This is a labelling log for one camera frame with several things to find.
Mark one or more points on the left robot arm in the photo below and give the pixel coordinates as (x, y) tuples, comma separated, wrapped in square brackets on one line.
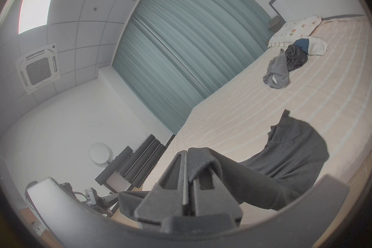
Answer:
[(65, 188)]

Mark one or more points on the black chest of drawers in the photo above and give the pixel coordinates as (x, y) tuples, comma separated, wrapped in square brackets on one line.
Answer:
[(142, 159)]

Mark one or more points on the square ceiling light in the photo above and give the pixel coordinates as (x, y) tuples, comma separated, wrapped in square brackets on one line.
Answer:
[(36, 10)]

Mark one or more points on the ceiling air conditioner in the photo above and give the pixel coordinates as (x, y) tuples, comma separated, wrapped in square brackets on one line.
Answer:
[(38, 69)]

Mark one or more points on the dark blue garment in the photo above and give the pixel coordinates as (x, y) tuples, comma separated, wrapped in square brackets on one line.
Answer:
[(302, 45)]

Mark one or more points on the bed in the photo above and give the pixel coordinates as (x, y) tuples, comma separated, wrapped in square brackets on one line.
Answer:
[(247, 113)]

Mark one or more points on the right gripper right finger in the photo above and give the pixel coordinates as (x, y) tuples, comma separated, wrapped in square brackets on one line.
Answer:
[(215, 206)]

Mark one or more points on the white garment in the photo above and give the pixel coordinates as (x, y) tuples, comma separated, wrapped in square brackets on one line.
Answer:
[(318, 47)]

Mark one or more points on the black T-shirt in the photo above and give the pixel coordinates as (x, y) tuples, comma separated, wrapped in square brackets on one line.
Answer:
[(290, 153)]

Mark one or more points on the white printed pillow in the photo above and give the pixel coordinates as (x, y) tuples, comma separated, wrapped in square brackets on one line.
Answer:
[(293, 30)]

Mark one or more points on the blue-green curtain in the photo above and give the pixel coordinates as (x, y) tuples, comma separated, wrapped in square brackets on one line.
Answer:
[(203, 8), (145, 72)]

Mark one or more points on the grey garment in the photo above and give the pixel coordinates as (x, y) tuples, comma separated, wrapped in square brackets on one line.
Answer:
[(277, 72)]

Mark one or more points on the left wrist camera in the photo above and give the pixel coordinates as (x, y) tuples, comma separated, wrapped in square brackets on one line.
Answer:
[(90, 196)]

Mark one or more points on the round mirror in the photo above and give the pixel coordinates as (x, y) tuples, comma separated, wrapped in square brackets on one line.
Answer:
[(99, 153)]

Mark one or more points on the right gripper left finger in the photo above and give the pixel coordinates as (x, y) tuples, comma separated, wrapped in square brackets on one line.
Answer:
[(171, 197)]

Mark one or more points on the grey bedside table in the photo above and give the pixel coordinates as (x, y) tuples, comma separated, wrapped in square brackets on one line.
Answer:
[(274, 23)]

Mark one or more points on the black shiny garment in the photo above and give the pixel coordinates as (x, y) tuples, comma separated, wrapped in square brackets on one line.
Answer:
[(296, 58)]

